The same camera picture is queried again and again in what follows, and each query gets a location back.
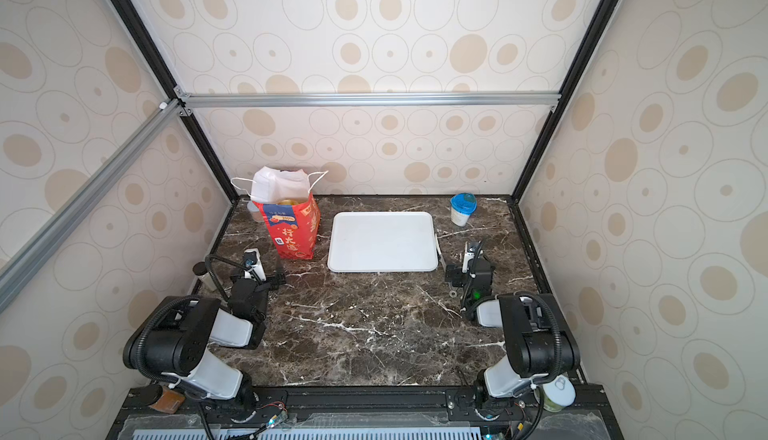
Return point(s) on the left diagonal aluminium rail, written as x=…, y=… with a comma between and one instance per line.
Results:
x=25, y=264

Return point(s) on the small bottle with black cap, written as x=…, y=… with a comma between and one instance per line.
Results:
x=202, y=273

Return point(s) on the blue lidded white cup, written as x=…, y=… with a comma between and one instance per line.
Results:
x=463, y=205

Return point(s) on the horizontal aluminium frame rail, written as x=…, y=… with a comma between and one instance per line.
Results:
x=371, y=100

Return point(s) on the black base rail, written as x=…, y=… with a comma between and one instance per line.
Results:
x=366, y=412

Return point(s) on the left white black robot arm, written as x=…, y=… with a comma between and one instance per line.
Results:
x=171, y=347

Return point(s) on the brown object at base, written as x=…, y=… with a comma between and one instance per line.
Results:
x=168, y=401

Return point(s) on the white plastic tray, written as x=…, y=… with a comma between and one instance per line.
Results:
x=379, y=242

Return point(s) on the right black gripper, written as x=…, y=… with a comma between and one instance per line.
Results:
x=464, y=274

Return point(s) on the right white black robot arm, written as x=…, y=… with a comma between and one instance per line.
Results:
x=540, y=348

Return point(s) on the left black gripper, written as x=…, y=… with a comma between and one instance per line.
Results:
x=264, y=279

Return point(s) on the red paper gift bag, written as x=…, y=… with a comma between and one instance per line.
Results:
x=284, y=198

